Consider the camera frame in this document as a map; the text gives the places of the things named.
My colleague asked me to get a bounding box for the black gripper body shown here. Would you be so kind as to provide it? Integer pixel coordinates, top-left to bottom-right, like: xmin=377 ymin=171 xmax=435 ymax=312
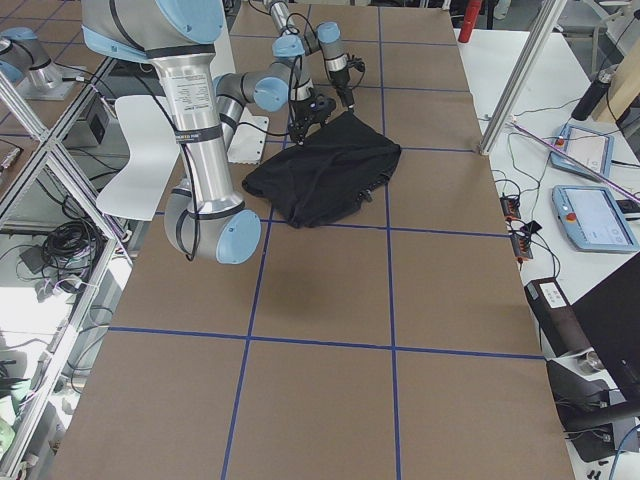
xmin=288 ymin=97 xmax=336 ymax=144
xmin=333 ymin=69 xmax=355 ymax=109

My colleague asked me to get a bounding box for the black printed t-shirt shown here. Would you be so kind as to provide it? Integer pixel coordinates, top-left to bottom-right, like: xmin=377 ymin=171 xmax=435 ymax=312
xmin=242 ymin=112 xmax=402 ymax=228

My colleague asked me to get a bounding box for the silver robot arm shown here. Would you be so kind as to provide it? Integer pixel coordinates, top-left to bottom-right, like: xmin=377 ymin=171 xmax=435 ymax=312
xmin=262 ymin=1 xmax=366 ymax=110
xmin=82 ymin=1 xmax=347 ymax=264

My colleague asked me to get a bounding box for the red cylinder bottle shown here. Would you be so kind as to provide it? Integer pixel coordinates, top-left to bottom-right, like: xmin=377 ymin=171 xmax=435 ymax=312
xmin=458 ymin=0 xmax=483 ymax=43

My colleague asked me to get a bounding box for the white plastic chair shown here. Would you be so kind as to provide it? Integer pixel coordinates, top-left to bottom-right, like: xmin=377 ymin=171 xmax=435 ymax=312
xmin=96 ymin=95 xmax=180 ymax=221

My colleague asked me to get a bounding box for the black water bottle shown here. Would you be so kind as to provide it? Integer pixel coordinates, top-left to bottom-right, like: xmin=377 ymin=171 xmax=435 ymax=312
xmin=571 ymin=64 xmax=618 ymax=121

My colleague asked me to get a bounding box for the blue teach pendant far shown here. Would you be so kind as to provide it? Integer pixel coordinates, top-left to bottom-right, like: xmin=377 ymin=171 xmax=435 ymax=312
xmin=555 ymin=124 xmax=614 ymax=177

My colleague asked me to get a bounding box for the blue teach pendant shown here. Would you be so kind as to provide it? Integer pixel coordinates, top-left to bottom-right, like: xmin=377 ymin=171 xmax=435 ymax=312
xmin=551 ymin=185 xmax=639 ymax=253
xmin=555 ymin=124 xmax=614 ymax=177

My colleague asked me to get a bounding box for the blue teach pendant near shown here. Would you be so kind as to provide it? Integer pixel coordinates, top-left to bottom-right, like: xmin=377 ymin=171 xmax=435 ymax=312
xmin=551 ymin=185 xmax=639 ymax=253

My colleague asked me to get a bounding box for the black box with label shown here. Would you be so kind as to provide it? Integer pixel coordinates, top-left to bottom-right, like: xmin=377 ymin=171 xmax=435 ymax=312
xmin=524 ymin=277 xmax=593 ymax=357

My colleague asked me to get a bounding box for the black monitor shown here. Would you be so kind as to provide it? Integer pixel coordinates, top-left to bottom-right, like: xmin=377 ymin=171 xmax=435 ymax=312
xmin=573 ymin=255 xmax=639 ymax=399

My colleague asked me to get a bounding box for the aluminium camera post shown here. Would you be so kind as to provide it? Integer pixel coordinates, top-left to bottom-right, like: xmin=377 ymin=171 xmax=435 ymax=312
xmin=478 ymin=0 xmax=567 ymax=156

